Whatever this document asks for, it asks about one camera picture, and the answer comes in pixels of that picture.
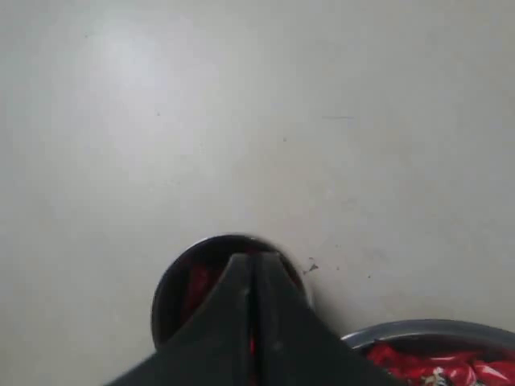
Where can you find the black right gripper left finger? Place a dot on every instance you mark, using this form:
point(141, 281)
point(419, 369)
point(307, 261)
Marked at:
point(213, 347)

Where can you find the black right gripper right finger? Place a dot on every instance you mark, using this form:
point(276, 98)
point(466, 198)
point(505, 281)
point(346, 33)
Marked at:
point(292, 346)

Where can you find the red candy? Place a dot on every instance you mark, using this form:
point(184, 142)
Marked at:
point(202, 278)

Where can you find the stainless steel cup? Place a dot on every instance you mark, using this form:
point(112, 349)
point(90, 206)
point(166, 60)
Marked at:
point(170, 310)

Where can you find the round metal bowl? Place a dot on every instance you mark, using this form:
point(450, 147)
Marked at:
point(430, 337)

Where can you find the pile of red wrapped candies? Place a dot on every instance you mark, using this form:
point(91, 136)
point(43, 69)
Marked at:
point(470, 367)

